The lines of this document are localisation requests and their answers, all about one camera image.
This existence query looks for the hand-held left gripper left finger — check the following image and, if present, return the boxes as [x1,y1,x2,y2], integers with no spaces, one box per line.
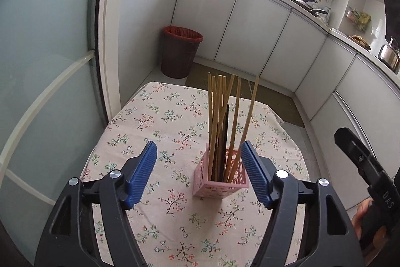
[34,140,158,267]

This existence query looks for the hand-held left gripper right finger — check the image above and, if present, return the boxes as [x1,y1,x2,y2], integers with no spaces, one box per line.
[240,140,365,267]

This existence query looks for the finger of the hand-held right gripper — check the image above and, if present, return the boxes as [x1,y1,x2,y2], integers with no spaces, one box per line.
[334,128,389,190]

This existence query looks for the pink plastic lattice basket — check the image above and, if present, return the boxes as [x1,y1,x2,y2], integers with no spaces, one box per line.
[193,143,251,200]

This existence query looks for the black chopstick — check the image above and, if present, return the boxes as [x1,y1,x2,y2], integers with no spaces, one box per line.
[212,117,224,181]
[219,104,231,182]

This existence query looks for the bunch of wooden chopsticks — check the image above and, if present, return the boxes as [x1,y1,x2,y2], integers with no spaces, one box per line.
[208,72,260,183]

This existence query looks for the person's right hand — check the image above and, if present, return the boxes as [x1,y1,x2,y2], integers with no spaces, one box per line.
[351,199,373,238]

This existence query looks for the floral tablecloth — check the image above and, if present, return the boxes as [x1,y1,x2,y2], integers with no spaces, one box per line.
[79,81,308,267]

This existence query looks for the olive floor mat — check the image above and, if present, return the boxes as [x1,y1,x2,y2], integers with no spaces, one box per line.
[250,81,306,129]
[186,62,255,102]

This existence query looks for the steel kettle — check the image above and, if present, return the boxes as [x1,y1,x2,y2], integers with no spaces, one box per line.
[377,36,400,71]

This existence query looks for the dark trash bin red liner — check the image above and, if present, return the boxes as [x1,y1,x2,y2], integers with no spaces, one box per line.
[161,26,204,79]

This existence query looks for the black frying pan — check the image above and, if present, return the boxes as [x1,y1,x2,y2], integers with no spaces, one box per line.
[294,0,329,17]

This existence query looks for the white kitchen cabinets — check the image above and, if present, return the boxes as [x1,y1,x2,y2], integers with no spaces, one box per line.
[172,0,400,224]

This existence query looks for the frosted glass sliding door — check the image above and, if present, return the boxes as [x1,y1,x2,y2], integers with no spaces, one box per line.
[0,0,108,258]

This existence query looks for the wall rack with packets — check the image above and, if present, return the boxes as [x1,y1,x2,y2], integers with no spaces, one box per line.
[346,7,372,33]

